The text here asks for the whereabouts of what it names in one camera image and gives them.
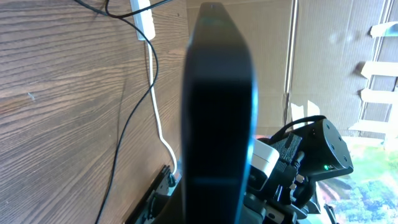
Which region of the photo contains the Samsung Galaxy smartphone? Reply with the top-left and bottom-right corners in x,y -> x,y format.
181,2 -> 257,223

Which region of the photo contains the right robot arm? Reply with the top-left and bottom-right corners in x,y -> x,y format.
253,115 -> 354,223

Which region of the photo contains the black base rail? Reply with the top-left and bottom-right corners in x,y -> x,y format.
124,165 -> 176,224

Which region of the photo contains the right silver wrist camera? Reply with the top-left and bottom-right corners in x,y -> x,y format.
248,139 -> 280,191

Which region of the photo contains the black USB charging cable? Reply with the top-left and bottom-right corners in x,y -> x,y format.
73,0 -> 174,224

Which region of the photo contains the white power strip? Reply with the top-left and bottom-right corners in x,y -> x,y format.
130,0 -> 155,40

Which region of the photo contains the white power strip cord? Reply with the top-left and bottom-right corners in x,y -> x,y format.
146,39 -> 178,175

